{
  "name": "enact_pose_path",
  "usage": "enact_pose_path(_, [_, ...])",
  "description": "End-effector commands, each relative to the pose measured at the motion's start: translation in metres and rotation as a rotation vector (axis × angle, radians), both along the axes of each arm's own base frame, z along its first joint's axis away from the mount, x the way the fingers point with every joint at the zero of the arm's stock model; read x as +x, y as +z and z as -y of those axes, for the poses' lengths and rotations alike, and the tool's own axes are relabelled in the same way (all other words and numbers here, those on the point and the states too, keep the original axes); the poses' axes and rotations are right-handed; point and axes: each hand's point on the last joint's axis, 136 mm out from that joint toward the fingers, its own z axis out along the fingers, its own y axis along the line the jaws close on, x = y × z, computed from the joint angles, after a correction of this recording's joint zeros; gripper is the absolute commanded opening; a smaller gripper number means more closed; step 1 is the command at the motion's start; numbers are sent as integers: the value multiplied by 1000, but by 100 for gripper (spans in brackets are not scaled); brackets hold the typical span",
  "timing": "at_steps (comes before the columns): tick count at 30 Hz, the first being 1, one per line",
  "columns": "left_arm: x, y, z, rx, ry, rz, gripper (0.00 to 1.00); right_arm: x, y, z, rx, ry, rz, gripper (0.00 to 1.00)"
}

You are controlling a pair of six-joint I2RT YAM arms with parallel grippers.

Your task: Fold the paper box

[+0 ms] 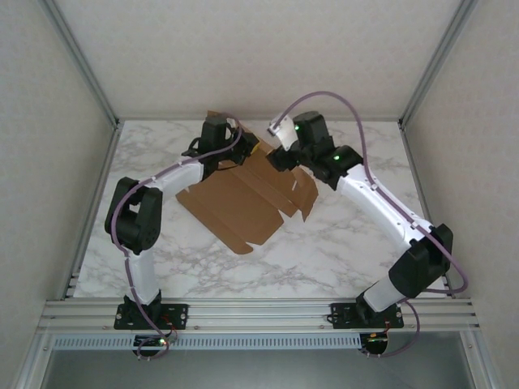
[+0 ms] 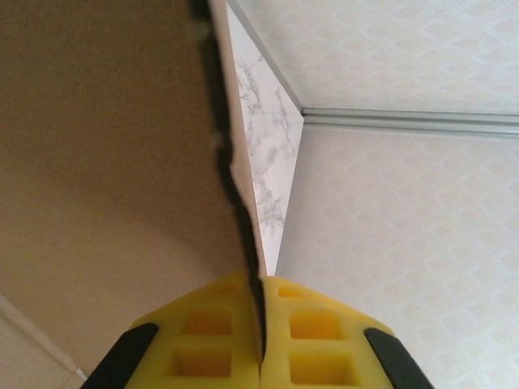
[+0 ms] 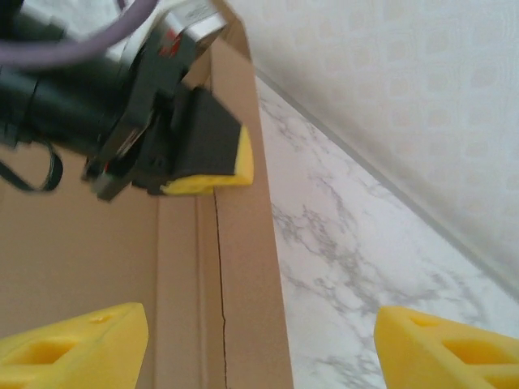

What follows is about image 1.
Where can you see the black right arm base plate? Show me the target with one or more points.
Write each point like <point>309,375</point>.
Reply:
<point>342,316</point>

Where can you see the small controller circuit board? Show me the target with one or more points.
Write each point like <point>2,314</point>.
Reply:
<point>377,340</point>
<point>152,342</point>

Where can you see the aluminium table side rail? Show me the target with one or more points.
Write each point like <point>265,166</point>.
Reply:
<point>425,210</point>
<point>95,210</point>

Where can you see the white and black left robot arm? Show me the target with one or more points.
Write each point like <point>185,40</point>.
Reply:
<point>140,271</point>

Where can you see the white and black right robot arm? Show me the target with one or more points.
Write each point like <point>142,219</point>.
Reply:
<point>381,202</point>

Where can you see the brown cardboard paper box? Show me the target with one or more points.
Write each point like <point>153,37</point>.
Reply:
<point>239,202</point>

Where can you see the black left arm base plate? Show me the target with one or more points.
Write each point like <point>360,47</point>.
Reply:
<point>178,316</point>

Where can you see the aluminium mounting rail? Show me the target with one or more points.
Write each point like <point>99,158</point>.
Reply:
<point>259,314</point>

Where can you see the aluminium frame post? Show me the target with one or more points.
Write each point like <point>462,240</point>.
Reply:
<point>81,61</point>
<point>440,61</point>

